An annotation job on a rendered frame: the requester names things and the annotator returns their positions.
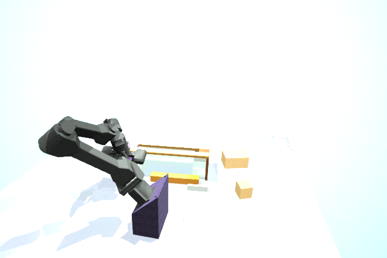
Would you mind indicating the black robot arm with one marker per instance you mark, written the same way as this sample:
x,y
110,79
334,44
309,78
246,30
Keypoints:
x,y
62,140

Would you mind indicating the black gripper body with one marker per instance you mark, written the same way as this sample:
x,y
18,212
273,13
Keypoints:
x,y
138,156

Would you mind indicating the tan rectangular block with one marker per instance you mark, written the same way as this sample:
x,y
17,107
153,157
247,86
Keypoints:
x,y
232,159

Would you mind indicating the tan cube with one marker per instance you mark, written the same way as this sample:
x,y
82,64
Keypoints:
x,y
243,189

